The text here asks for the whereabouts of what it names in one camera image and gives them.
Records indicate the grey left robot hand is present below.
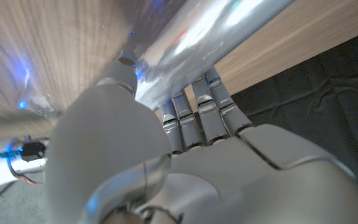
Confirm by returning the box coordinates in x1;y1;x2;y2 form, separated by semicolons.
45;49;358;224

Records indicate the silver cling film roll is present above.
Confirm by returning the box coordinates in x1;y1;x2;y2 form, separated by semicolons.
134;0;296;111

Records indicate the black backdrop curtain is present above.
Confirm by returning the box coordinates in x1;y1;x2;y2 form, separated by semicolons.
228;26;358;200

